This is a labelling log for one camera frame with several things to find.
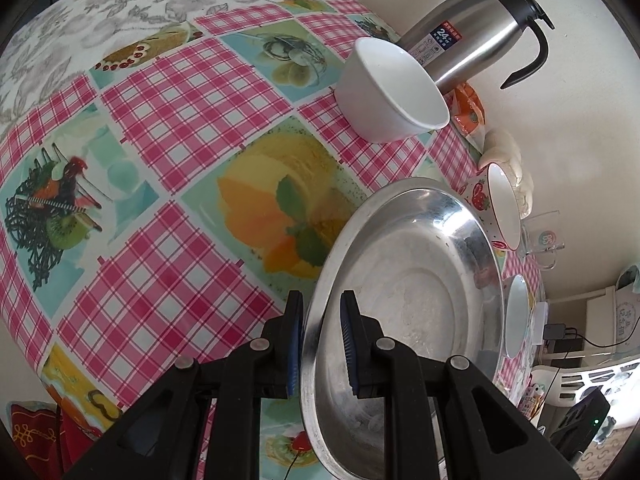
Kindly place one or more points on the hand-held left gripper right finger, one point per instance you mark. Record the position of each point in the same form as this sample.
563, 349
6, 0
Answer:
348, 345

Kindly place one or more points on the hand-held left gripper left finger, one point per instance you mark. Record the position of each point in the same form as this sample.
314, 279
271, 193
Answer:
295, 345

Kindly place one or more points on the large steel basin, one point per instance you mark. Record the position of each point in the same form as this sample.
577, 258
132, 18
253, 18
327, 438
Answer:
425, 285

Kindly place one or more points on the large white bowl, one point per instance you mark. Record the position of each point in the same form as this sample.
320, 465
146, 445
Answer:
400, 85

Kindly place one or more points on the small white bowl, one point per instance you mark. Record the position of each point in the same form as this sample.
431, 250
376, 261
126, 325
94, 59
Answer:
517, 315

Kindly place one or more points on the white power bank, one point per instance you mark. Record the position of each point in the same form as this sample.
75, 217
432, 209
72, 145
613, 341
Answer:
539, 322

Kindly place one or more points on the small colourful toy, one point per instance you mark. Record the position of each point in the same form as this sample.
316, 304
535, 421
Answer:
532, 400

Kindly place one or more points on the black charger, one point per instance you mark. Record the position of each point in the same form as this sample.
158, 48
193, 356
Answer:
555, 332

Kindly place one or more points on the strawberry print bowl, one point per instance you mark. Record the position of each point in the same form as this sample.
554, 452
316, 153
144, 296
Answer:
502, 200

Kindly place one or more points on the white plastic rack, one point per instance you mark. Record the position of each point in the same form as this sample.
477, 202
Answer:
560, 385

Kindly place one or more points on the clear glass mug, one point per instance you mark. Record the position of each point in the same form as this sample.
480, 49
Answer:
542, 237

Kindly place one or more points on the black box device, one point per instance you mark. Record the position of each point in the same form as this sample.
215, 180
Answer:
585, 420

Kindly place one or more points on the bag of white steamed buns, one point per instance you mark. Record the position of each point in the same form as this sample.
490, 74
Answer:
505, 147

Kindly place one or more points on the white shelf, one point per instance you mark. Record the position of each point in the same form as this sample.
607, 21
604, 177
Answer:
600, 310

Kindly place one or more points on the pink checked fruit tablecloth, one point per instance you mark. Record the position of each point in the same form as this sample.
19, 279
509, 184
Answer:
175, 110

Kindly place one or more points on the orange snack packet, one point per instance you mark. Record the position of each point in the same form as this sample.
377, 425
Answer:
470, 110

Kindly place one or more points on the red patterned cushion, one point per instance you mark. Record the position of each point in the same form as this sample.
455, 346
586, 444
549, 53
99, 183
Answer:
30, 435

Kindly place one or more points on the printed cloth bag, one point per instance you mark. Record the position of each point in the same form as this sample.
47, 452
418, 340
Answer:
627, 305

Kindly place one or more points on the stainless steel thermos jug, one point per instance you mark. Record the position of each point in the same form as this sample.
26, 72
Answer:
450, 30

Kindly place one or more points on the grey floral tablecloth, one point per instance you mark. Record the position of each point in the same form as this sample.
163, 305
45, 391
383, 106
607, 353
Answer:
100, 5

